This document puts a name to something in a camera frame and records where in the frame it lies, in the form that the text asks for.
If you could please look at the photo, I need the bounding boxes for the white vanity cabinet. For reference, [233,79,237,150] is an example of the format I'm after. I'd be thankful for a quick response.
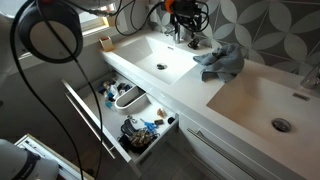
[61,29,320,180]

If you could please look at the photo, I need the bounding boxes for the black hair accessories pile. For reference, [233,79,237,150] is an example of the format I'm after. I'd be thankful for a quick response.
[117,119,136,153]

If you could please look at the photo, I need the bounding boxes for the grey crumpled towel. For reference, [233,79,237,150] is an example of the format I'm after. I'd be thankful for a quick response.
[192,43,246,84]

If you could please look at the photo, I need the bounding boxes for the steel bar drawer handle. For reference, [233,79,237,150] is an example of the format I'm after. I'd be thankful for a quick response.
[186,127,265,180]
[64,92,117,160]

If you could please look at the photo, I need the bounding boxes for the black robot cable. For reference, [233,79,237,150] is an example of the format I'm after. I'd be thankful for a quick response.
[9,0,211,180]

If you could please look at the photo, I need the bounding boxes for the white open vanity drawer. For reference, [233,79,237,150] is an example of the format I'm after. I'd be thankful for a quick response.
[61,71,181,175]

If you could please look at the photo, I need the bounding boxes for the pile of small toiletry bottles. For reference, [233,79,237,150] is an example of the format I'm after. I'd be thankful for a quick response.
[96,79,133,112]

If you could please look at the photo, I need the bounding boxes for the chrome sink drain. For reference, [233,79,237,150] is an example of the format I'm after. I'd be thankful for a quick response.
[271,117,293,134]
[156,62,169,71]

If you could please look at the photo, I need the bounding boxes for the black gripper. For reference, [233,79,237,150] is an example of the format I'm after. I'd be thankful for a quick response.
[171,0,203,35]

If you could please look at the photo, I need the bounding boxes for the white rectangular sink basin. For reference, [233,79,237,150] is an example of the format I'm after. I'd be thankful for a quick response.
[112,34,208,86]
[206,74,320,172]

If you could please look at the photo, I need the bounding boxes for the chrome faucet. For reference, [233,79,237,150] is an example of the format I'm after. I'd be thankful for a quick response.
[164,20,186,45]
[299,64,320,91]

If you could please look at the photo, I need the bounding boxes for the white closed vanity drawer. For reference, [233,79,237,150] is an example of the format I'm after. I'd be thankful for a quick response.
[175,113,303,180]

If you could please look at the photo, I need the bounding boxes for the small brown bottle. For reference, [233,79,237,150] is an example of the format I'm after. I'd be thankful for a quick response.
[156,108,168,120]

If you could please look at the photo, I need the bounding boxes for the frosted glass window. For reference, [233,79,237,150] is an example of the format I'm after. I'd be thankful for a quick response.
[78,3,116,38]

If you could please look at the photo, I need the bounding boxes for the golden brown hair claw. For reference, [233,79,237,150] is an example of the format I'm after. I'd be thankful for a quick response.
[129,129,153,148]

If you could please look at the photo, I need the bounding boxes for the blue scissors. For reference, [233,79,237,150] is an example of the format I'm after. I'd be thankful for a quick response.
[139,118,160,133]

